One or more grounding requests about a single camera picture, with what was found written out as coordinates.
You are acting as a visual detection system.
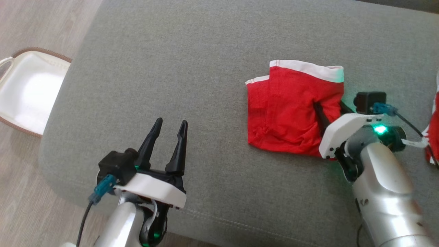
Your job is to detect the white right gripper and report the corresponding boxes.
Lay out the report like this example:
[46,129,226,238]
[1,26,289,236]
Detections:
[313,100,384,159]

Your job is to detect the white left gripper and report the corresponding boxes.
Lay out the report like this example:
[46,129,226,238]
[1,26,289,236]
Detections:
[113,118,188,210]

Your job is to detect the red shorts with white stripe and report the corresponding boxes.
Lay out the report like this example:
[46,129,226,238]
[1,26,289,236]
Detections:
[245,60,345,161]

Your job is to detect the red basketball jersey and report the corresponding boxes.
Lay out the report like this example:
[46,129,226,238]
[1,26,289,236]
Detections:
[425,70,439,166]

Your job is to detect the large grey sofa seat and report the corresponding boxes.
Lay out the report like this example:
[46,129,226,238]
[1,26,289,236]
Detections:
[38,0,439,247]

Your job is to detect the white laundry basket brown rim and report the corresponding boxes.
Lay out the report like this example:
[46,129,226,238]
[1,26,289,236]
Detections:
[0,47,72,138]

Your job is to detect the black right cable blue plug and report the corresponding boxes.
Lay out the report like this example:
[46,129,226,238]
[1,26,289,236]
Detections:
[372,102,439,168]

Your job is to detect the black cable blue plug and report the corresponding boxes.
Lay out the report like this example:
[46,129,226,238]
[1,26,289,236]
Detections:
[76,174,117,247]
[372,102,439,168]

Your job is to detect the black left cable blue plug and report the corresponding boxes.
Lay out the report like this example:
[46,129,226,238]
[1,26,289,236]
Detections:
[76,174,117,247]

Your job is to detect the white right cable label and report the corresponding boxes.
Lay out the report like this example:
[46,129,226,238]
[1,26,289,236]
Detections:
[401,137,429,149]

